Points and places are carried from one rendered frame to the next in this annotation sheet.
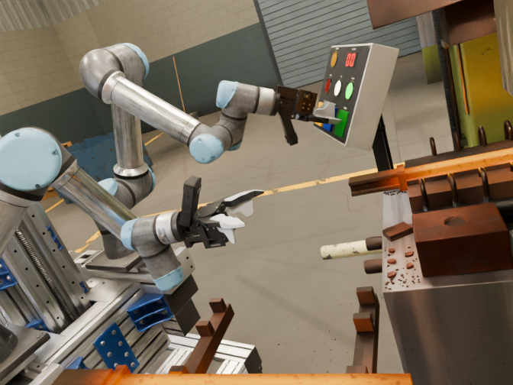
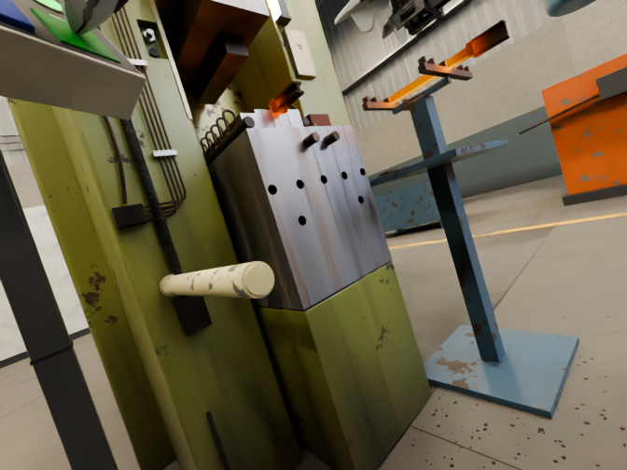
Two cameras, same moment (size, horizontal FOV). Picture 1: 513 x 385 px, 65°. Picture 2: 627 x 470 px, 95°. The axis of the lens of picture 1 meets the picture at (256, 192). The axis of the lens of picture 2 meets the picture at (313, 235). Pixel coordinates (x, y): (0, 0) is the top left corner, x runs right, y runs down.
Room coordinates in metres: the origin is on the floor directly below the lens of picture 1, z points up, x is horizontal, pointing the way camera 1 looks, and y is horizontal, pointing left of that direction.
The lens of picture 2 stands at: (1.41, 0.09, 0.67)
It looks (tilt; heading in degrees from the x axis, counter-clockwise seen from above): 3 degrees down; 207
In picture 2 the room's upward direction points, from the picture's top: 17 degrees counter-clockwise
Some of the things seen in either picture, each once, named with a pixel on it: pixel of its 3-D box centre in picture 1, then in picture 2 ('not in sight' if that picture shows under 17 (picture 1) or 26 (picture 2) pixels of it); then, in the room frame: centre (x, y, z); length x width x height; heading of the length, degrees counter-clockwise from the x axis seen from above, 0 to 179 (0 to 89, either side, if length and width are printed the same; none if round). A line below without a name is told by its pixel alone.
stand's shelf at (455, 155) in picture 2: not in sight; (438, 162); (0.32, 0.07, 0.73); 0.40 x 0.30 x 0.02; 155
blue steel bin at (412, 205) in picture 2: not in sight; (413, 207); (-3.51, -0.51, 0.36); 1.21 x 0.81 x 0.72; 73
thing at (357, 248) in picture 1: (392, 244); (202, 283); (1.05, -0.34, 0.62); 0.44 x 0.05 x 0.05; 66
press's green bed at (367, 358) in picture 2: not in sight; (316, 345); (0.56, -0.46, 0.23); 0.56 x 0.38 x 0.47; 66
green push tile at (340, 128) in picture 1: (343, 124); (76, 42); (1.14, -0.31, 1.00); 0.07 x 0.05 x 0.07; 1
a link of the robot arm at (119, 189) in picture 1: (108, 202); not in sight; (1.29, 0.47, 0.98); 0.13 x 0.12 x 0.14; 150
